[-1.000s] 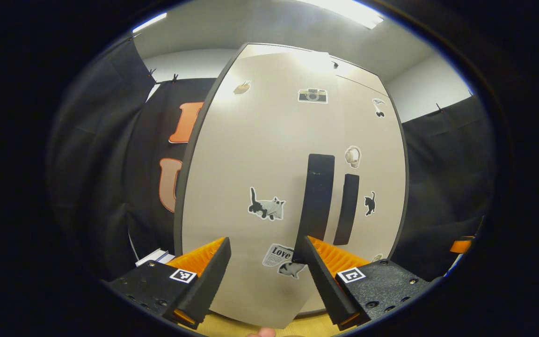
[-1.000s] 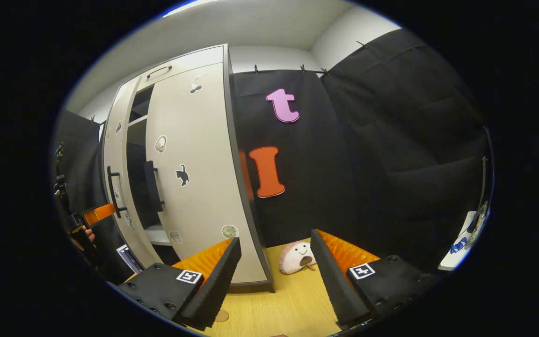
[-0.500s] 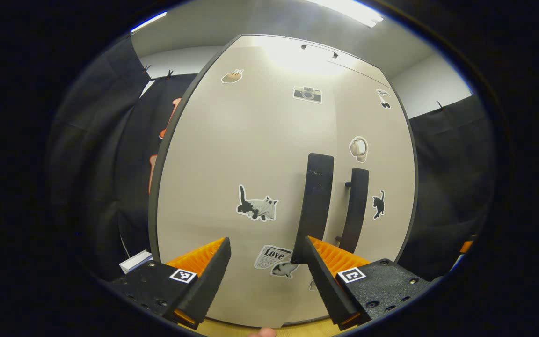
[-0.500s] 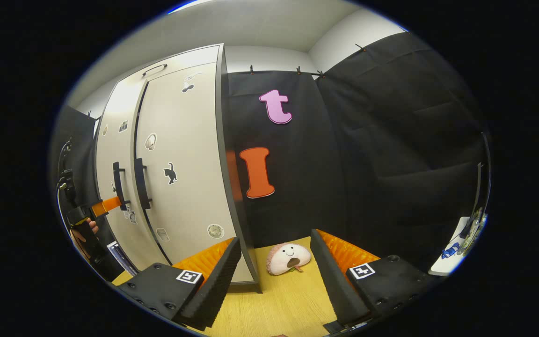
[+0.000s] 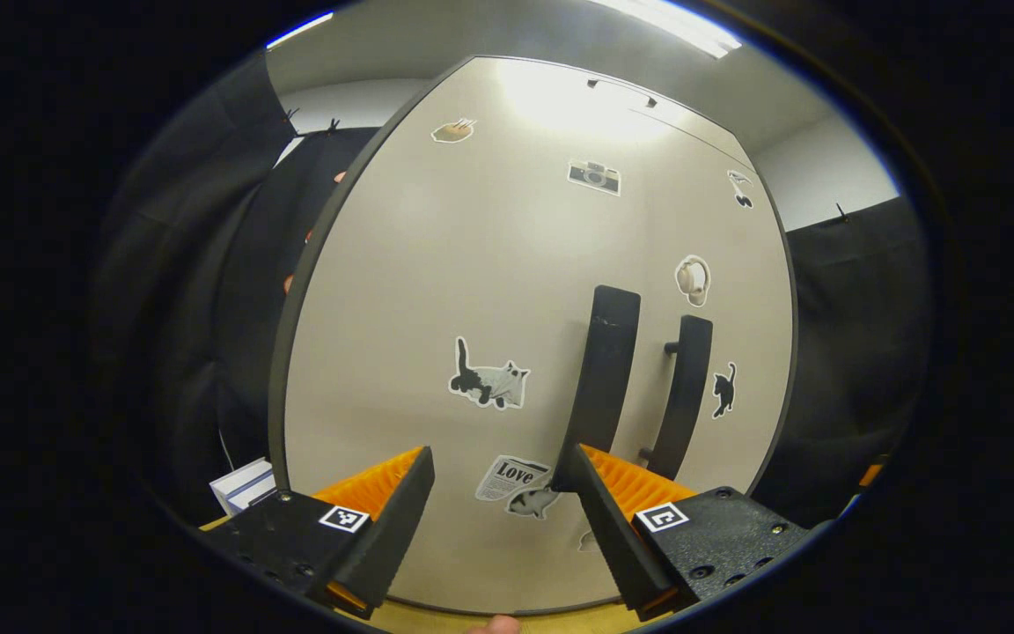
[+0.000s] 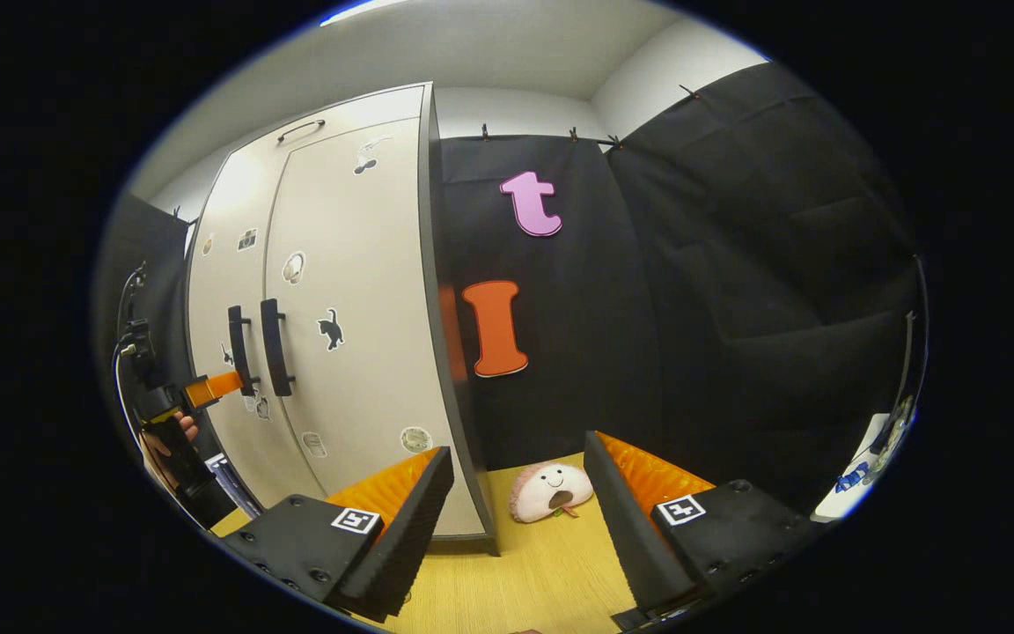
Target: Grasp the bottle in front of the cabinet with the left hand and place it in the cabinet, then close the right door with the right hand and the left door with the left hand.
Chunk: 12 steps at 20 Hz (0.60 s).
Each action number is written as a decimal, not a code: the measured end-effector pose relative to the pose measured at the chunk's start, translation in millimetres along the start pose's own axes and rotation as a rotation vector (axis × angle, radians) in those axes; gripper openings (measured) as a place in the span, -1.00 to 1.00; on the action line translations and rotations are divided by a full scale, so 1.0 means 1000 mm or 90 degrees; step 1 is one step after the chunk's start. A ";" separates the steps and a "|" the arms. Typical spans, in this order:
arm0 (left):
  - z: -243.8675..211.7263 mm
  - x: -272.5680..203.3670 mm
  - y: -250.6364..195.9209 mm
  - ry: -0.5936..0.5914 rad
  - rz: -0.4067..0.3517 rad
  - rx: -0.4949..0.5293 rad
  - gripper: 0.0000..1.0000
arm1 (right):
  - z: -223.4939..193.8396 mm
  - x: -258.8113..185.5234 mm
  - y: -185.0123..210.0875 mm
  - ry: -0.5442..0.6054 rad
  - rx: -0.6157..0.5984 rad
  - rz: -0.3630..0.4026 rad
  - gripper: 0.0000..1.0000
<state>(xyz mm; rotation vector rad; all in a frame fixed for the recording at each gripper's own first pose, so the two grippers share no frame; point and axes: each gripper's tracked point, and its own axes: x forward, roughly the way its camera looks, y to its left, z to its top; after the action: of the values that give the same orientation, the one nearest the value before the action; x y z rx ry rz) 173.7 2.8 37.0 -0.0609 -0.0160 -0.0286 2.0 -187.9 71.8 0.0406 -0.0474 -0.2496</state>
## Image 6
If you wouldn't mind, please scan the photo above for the white cabinet door cat sticker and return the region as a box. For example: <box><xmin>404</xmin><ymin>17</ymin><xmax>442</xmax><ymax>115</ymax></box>
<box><xmin>263</xmin><ymin>117</ymin><xmax>486</xmax><ymax>538</ymax></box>

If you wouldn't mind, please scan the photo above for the long ceiling light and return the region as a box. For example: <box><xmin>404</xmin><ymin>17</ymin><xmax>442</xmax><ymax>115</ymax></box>
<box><xmin>320</xmin><ymin>0</ymin><xmax>402</xmax><ymax>26</ymax></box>

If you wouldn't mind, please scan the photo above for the white side table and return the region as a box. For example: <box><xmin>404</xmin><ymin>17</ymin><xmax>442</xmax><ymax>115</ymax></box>
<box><xmin>811</xmin><ymin>412</ymin><xmax>913</xmax><ymax>522</ymax></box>

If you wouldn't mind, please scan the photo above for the dark upright panel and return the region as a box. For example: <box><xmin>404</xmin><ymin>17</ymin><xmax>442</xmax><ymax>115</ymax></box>
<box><xmin>899</xmin><ymin>255</ymin><xmax>927</xmax><ymax>441</ymax></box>

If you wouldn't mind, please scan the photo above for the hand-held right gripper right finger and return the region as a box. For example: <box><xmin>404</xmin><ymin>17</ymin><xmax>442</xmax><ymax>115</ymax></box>
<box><xmin>584</xmin><ymin>431</ymin><xmax>825</xmax><ymax>617</ymax></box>

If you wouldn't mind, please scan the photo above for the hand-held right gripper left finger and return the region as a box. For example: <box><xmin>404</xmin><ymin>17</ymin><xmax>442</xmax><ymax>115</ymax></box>
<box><xmin>224</xmin><ymin>445</ymin><xmax>455</xmax><ymax>624</ymax></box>

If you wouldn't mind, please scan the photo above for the white cabinet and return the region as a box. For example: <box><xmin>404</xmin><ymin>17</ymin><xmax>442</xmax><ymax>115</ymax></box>
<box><xmin>183</xmin><ymin>82</ymin><xmax>501</xmax><ymax>556</ymax></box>

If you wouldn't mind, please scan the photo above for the black backdrop cloth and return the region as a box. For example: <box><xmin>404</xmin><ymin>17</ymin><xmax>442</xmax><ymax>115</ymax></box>
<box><xmin>432</xmin><ymin>62</ymin><xmax>926</xmax><ymax>520</ymax></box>

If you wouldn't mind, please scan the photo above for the pink plush toy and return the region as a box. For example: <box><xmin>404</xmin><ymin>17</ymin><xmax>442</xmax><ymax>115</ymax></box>
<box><xmin>509</xmin><ymin>462</ymin><xmax>594</xmax><ymax>524</ymax></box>

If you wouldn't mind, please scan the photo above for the white cable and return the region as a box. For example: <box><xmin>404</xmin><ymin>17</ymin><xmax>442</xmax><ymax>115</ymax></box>
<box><xmin>111</xmin><ymin>343</ymin><xmax>140</xmax><ymax>441</ymax></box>

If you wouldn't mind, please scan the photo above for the black cable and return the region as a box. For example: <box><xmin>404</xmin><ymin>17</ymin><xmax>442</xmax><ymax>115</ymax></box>
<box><xmin>117</xmin><ymin>262</ymin><xmax>149</xmax><ymax>335</ymax></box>

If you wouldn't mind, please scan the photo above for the white blue striped object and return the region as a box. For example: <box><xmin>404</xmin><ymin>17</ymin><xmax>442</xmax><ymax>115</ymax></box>
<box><xmin>205</xmin><ymin>451</ymin><xmax>263</xmax><ymax>520</ymax></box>

